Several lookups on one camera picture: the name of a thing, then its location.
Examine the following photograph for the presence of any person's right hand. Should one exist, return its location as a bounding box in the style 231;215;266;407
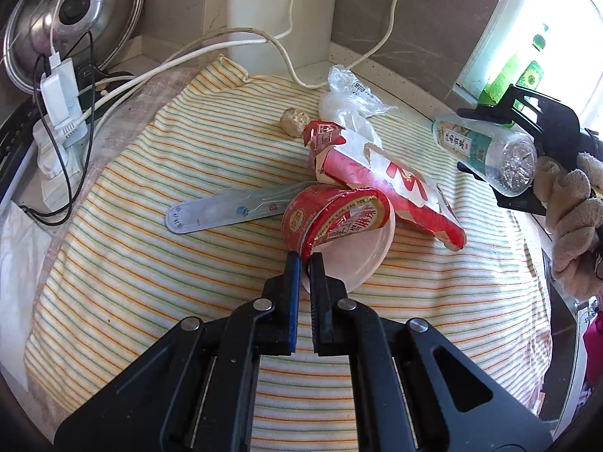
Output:
534;151;603;302

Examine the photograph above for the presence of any clear plastic bag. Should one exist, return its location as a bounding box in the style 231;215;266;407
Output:
318;65;399;151

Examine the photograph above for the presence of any white charger plug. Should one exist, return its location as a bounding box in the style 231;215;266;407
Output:
40;54;83;128

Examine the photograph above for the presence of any thin white charger cable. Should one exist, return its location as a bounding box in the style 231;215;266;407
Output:
44;0;71;64

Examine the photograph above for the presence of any red plastic cup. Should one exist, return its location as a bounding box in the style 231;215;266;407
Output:
281;183;396;295

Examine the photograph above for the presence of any white paper sheet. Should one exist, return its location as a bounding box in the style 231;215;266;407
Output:
0;202;52;387

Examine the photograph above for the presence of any steel sink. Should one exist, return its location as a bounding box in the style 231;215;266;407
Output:
537;217;603;434

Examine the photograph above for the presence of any clear plastic bottle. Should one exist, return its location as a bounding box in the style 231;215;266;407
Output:
432;115;539;196

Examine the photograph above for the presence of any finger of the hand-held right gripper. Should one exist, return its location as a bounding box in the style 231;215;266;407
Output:
455;83;581;156
456;160;549;212

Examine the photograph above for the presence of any white power cable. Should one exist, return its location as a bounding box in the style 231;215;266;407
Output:
82;0;333;121
94;0;415;125

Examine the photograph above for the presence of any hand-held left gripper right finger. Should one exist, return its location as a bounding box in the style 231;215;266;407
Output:
308;252;554;452

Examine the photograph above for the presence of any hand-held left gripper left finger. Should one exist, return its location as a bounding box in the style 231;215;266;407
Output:
54;250;302;452

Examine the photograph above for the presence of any toothbrush blister pack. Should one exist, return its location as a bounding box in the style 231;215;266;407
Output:
165;187;302;235

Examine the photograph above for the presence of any brown food scrap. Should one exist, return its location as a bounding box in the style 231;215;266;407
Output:
280;107;312;136

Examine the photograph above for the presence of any red snack wrapper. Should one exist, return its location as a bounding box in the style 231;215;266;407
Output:
301;120;467;250

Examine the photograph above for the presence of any steel pot lid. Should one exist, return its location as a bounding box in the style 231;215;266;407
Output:
2;0;144;95

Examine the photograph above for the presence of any striped yellow cloth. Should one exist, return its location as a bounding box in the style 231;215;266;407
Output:
23;54;554;452

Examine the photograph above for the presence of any green dish soap bottle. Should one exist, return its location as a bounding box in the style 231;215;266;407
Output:
478;23;549;109

